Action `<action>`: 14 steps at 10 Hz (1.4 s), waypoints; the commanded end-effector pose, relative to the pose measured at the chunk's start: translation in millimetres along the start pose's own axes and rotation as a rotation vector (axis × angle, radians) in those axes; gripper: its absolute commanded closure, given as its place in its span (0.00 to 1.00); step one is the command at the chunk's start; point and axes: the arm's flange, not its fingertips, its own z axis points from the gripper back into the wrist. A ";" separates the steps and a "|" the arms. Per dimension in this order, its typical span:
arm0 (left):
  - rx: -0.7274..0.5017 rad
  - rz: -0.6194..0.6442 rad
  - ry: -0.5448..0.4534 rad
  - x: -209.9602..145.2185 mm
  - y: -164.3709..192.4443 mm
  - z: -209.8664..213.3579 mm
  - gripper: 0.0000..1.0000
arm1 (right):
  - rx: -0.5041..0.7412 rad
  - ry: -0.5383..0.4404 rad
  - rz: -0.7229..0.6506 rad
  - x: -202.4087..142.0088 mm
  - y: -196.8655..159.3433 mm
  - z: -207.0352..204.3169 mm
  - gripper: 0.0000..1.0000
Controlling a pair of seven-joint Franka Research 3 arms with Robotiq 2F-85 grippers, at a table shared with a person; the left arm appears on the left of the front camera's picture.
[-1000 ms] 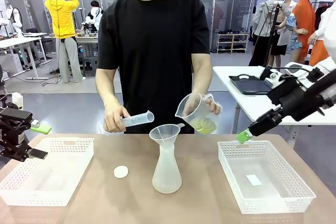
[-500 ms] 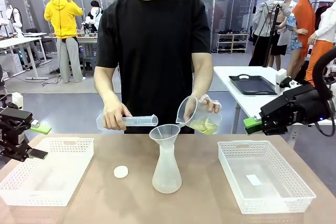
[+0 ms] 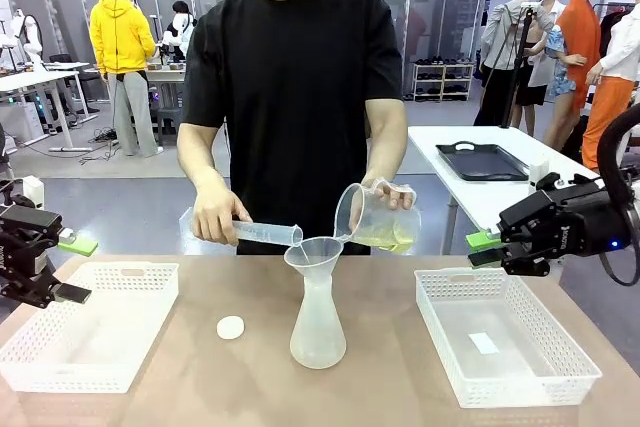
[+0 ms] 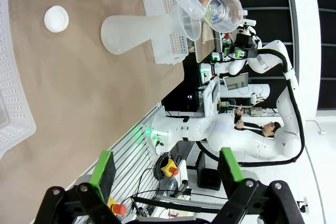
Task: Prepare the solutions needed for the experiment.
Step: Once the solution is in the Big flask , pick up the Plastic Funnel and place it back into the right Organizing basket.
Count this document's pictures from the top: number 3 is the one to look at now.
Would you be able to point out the person's right hand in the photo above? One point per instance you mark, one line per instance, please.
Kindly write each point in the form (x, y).
(217, 217)

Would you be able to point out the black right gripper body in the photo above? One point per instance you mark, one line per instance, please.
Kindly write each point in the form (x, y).
(585, 224)

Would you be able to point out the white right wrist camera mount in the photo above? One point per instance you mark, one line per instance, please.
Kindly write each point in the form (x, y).
(539, 174)

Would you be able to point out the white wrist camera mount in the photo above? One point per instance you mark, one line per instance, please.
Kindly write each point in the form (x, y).
(33, 192)
(539, 174)

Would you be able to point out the figure in white shirt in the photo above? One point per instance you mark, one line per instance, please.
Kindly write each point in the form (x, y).
(542, 67)

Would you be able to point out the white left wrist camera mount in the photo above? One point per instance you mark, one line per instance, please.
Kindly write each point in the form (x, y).
(33, 192)

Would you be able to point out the white round flask cap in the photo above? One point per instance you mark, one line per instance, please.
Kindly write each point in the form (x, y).
(230, 329)

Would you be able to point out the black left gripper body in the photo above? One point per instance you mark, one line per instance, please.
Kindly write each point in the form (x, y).
(15, 259)

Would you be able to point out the long white desk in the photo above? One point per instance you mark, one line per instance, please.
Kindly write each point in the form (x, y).
(35, 78)

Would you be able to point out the mannequin in white jacket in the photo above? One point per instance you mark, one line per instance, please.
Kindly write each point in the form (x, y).
(620, 57)

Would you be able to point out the white shoe rack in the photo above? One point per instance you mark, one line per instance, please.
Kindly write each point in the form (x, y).
(445, 82)

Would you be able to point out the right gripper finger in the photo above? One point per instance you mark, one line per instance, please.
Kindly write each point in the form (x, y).
(527, 259)
(525, 212)

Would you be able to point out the person's left hand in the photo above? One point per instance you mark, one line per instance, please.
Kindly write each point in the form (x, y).
(397, 194)

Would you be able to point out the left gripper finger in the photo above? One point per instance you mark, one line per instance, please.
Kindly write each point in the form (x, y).
(70, 294)
(35, 222)

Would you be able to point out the clear plastic beaker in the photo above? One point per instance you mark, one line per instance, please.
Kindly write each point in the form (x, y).
(385, 227)

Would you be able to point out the translucent plastic conical flask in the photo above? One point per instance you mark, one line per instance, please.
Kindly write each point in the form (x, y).
(317, 342)

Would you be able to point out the white workbench with trays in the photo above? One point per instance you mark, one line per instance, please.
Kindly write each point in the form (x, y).
(167, 74)

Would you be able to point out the black camera tripod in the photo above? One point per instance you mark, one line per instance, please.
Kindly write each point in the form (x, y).
(517, 57)

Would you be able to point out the mannequin in grey shirt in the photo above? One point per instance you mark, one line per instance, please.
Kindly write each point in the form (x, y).
(505, 42)

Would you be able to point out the white perforated plastic basket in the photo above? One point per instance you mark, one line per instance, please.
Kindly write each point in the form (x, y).
(90, 327)
(505, 347)

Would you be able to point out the mannequin in orange dress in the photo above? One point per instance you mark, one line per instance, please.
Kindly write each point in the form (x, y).
(580, 42)

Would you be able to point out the translucent plastic funnel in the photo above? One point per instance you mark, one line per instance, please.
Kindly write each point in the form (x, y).
(312, 254)

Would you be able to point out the white drawer cabinet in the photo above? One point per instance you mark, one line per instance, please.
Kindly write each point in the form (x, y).
(22, 122)

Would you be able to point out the person in yellow top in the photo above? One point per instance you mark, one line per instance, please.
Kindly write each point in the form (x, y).
(122, 47)

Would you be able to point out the white side table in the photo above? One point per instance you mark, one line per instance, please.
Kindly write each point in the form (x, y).
(490, 197)

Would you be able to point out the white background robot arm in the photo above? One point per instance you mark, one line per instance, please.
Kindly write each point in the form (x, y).
(177, 34)
(30, 37)

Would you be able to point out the clear plastic graduated cylinder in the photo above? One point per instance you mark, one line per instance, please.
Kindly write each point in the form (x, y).
(270, 233)

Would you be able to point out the white rectangular label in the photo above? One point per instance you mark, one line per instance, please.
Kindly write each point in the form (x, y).
(484, 343)

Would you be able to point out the person in black T-shirt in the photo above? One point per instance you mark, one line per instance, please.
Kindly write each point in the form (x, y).
(295, 97)

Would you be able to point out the black plastic tray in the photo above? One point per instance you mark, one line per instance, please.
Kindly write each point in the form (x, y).
(482, 162)

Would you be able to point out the person's right forearm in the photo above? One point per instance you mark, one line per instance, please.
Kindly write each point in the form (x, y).
(202, 162)

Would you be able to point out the person's left forearm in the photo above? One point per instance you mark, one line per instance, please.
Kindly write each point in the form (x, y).
(387, 142)

